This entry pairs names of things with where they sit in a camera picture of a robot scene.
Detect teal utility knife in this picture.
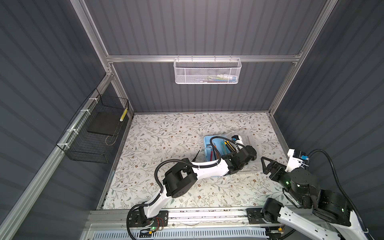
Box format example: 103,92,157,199
221,142,228,155

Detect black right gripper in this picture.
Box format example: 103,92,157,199
259,154,303,206

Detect black wire mesh basket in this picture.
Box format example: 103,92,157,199
57,90,130,164

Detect items in white basket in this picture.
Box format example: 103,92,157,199
199,74,238,83

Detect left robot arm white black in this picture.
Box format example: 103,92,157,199
139,146,257,220

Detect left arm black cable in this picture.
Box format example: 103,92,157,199
125,135,241,240

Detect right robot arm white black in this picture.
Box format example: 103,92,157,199
261,150,372,240

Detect clear tool box lid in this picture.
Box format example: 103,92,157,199
222,131,262,174

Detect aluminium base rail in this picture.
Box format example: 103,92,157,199
86,206,328,229

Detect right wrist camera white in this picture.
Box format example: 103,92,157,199
285,149,310,173

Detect white wire mesh basket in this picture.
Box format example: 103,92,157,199
173,58,242,85

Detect black pad in basket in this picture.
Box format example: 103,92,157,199
87,112,121,136

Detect light blue plastic tool box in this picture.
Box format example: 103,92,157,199
204,135,242,162

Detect yellow green tube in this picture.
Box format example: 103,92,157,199
119,108,128,122

